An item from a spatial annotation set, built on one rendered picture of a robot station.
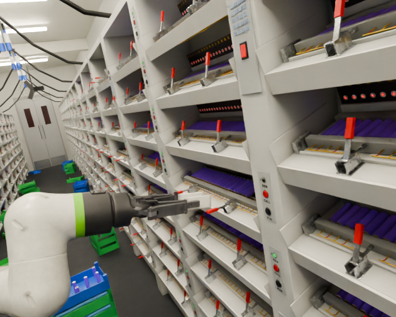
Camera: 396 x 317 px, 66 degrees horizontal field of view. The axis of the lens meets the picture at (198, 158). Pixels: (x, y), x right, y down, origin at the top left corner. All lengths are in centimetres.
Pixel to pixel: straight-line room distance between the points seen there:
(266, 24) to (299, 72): 14
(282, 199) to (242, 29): 37
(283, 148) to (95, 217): 41
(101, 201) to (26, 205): 13
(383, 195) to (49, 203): 57
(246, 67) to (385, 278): 47
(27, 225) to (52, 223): 4
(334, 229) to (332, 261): 7
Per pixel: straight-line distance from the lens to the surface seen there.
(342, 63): 52
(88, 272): 196
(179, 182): 133
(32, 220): 64
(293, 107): 69
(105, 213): 65
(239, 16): 70
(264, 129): 67
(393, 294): 62
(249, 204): 90
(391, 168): 55
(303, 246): 73
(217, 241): 119
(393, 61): 48
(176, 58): 133
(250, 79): 68
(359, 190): 55
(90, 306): 182
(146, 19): 132
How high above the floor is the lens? 130
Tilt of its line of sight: 11 degrees down
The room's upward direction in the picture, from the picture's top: 11 degrees counter-clockwise
